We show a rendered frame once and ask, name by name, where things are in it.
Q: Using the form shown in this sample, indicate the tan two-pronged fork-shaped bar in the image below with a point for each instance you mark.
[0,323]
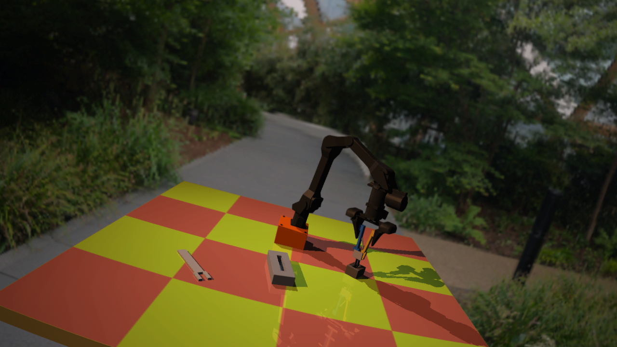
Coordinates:
[194,266]

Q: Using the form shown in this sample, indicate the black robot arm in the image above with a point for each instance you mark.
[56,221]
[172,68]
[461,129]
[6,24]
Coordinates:
[381,193]

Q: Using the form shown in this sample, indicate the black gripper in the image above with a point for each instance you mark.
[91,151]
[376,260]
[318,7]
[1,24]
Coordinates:
[373,213]

